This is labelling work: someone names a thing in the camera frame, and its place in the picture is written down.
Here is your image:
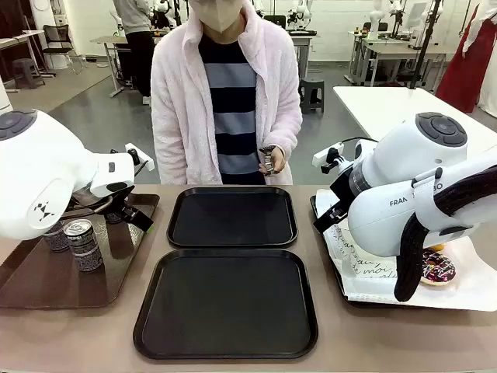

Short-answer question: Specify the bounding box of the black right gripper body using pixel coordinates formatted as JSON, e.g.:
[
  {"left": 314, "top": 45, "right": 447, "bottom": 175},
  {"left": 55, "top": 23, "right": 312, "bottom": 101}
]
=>
[{"left": 328, "top": 170, "right": 355, "bottom": 213}]

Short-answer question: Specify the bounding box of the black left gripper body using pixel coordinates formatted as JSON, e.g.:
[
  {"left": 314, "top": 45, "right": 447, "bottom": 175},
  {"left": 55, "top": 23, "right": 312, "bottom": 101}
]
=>
[{"left": 101, "top": 190, "right": 137, "bottom": 221}]

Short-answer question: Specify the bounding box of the script-printed white paper sleeve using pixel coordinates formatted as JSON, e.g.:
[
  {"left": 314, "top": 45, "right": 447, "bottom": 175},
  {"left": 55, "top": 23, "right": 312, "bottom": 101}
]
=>
[
  {"left": 328, "top": 223, "right": 362, "bottom": 275},
  {"left": 349, "top": 252, "right": 398, "bottom": 281}
]

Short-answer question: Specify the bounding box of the chocolate donut with white drizzle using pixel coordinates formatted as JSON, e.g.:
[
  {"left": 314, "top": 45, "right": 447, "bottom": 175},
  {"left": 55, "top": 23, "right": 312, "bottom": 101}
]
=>
[{"left": 420, "top": 249, "right": 458, "bottom": 288}]

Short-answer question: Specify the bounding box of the person's right forearm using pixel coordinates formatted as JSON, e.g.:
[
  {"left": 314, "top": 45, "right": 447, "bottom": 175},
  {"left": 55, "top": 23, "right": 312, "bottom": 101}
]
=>
[{"left": 151, "top": 116, "right": 184, "bottom": 186}]

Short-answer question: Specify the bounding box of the person's left forearm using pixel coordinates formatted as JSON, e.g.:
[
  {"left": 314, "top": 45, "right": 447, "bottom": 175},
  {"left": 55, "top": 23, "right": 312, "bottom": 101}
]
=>
[{"left": 271, "top": 104, "right": 304, "bottom": 156}]

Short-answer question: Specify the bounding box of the person's left hand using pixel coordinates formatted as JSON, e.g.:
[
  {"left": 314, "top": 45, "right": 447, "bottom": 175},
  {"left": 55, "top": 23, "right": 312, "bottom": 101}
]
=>
[{"left": 269, "top": 146, "right": 287, "bottom": 175}]

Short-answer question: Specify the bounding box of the black patterned drink can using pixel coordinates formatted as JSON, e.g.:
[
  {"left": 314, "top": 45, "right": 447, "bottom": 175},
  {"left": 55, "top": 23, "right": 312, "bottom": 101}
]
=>
[
  {"left": 63, "top": 218, "right": 105, "bottom": 274},
  {"left": 41, "top": 220, "right": 71, "bottom": 253}
]

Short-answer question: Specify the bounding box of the black plastic tray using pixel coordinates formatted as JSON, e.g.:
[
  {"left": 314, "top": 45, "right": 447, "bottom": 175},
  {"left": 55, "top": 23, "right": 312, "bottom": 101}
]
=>
[
  {"left": 166, "top": 186, "right": 299, "bottom": 249},
  {"left": 133, "top": 248, "right": 319, "bottom": 361},
  {"left": 309, "top": 193, "right": 497, "bottom": 312}
]

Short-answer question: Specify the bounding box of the white side table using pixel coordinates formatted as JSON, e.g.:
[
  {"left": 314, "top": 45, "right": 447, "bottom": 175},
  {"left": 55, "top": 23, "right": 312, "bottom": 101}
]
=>
[{"left": 332, "top": 85, "right": 497, "bottom": 156}]

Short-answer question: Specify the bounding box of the grey plastic stool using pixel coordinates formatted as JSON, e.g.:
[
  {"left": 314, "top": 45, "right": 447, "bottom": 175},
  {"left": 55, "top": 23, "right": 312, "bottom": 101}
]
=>
[{"left": 297, "top": 77, "right": 325, "bottom": 114}]

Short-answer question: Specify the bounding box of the brown plastic tray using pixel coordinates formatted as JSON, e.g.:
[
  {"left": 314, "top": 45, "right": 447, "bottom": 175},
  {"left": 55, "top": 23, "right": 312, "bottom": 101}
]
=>
[{"left": 0, "top": 193, "right": 161, "bottom": 310}]

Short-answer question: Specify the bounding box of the person in pink robe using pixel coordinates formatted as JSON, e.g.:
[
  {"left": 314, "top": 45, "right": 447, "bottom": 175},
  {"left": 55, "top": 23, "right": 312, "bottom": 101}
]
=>
[{"left": 150, "top": 0, "right": 304, "bottom": 186}]

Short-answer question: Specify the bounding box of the grey lab desk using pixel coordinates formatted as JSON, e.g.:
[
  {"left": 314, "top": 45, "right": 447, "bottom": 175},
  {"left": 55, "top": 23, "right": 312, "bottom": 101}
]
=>
[
  {"left": 89, "top": 35, "right": 129, "bottom": 98},
  {"left": 289, "top": 30, "right": 318, "bottom": 78},
  {"left": 347, "top": 30, "right": 459, "bottom": 89}
]

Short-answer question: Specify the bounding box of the person in grey hoodie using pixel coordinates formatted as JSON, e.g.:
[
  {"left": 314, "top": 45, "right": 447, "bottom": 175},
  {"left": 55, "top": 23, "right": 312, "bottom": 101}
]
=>
[{"left": 112, "top": 0, "right": 157, "bottom": 106}]

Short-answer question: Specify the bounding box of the white paper sheet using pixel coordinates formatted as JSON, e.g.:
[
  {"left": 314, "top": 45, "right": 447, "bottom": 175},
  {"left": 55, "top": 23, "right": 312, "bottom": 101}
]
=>
[{"left": 314, "top": 189, "right": 497, "bottom": 312}]

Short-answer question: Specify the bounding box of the dark round stool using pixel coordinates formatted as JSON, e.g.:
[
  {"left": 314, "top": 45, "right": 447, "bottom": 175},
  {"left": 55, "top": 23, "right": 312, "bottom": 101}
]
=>
[{"left": 10, "top": 58, "right": 47, "bottom": 91}]

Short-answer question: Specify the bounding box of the black tripod pole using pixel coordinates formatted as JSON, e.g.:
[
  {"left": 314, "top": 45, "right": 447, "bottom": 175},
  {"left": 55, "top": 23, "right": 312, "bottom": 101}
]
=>
[{"left": 409, "top": 0, "right": 446, "bottom": 91}]

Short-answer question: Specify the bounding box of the red dress on mannequin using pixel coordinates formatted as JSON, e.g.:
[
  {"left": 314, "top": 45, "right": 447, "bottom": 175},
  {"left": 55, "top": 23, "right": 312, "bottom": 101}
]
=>
[{"left": 434, "top": 0, "right": 497, "bottom": 114}]

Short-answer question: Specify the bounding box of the black office chair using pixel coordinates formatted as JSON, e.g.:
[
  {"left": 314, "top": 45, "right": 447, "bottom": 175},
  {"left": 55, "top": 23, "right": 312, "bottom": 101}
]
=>
[{"left": 41, "top": 24, "right": 77, "bottom": 73}]

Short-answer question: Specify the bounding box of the beige face mask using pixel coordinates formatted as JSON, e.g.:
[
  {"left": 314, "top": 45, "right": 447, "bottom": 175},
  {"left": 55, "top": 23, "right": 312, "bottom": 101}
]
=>
[{"left": 193, "top": 0, "right": 246, "bottom": 34}]

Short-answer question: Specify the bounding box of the black cable hose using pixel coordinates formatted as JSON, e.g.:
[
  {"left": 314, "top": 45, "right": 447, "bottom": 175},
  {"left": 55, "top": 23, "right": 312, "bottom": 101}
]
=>
[{"left": 65, "top": 192, "right": 117, "bottom": 217}]

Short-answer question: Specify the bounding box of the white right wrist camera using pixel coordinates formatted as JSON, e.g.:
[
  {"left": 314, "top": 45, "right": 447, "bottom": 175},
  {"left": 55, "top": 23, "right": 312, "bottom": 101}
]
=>
[{"left": 312, "top": 142, "right": 345, "bottom": 174}]

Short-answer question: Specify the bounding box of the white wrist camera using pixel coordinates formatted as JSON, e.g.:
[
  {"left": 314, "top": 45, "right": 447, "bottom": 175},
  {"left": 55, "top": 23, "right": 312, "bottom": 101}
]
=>
[
  {"left": 123, "top": 142, "right": 155, "bottom": 172},
  {"left": 312, "top": 142, "right": 345, "bottom": 174}
]

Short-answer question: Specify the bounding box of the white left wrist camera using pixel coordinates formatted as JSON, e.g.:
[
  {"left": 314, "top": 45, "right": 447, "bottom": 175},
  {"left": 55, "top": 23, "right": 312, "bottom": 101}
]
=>
[{"left": 123, "top": 142, "right": 155, "bottom": 172}]

